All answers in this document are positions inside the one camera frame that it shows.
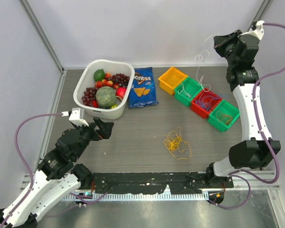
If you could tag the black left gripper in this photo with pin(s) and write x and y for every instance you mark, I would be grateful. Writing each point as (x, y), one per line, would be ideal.
(104, 131)

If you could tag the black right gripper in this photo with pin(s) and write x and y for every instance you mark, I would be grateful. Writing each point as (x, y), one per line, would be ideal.
(221, 42)

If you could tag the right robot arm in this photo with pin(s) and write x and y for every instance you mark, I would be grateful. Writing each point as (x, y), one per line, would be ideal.
(257, 148)

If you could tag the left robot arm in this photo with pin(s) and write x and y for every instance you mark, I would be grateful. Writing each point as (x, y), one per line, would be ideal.
(58, 174)

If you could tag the small watermelon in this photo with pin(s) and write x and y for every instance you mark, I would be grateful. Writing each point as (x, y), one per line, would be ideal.
(105, 97)

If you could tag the lower purple grape bunch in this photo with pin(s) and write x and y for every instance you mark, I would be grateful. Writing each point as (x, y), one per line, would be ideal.
(89, 97)

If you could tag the purple grape bunch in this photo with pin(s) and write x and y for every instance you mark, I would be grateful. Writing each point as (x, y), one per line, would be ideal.
(120, 80)
(89, 97)

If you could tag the peaches in basket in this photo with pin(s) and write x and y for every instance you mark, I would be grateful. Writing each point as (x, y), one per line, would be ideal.
(106, 82)

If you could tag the white fruit basket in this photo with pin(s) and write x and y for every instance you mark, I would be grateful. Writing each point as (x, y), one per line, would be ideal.
(87, 80)

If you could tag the upper purple grape bunch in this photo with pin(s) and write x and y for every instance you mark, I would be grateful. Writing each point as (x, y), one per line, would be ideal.
(120, 80)

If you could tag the blue Doritos chip bag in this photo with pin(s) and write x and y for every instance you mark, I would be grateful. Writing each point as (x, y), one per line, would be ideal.
(143, 90)

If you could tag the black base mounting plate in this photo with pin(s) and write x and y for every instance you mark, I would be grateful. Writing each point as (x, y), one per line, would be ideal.
(149, 183)

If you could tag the green lime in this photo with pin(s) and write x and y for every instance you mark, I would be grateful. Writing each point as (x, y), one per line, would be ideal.
(99, 75)

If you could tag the green plastic bin near yellow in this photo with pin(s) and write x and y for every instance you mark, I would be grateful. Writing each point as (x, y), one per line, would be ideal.
(187, 90)

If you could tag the red plastic bin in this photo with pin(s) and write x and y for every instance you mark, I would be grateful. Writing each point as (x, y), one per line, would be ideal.
(204, 103)

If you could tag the green plastic bin far right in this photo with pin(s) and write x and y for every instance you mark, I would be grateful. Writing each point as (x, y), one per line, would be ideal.
(223, 116)

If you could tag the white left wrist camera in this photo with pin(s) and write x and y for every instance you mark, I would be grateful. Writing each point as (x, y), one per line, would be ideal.
(76, 116)

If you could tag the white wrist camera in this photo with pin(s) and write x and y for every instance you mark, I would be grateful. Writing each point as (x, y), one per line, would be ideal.
(257, 30)
(76, 116)

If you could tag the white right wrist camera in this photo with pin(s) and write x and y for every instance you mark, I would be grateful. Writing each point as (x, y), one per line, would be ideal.
(257, 30)

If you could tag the white slotted cable duct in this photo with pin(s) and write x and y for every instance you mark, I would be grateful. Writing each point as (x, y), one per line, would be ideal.
(166, 196)

